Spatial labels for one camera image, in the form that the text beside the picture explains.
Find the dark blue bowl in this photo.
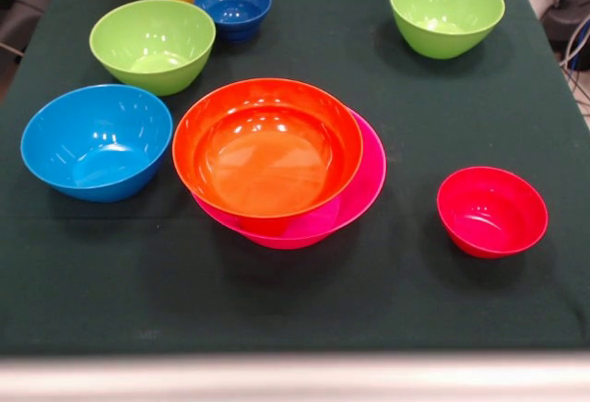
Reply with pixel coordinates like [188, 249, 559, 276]
[194, 0, 273, 45]

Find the orange bowl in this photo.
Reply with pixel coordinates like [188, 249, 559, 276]
[171, 77, 365, 219]

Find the green bowl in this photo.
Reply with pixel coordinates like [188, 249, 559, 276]
[388, 0, 507, 61]
[88, 0, 218, 98]

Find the light blue bowl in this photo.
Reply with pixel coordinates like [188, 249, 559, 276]
[19, 83, 174, 204]

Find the large pink bowl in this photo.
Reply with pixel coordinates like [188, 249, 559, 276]
[191, 106, 388, 251]

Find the dark green tablecloth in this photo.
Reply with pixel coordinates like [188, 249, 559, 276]
[0, 0, 590, 357]

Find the small crimson bowl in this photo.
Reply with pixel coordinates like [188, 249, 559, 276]
[436, 166, 549, 260]

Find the tangle of cables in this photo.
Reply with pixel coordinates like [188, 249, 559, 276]
[560, 18, 590, 120]

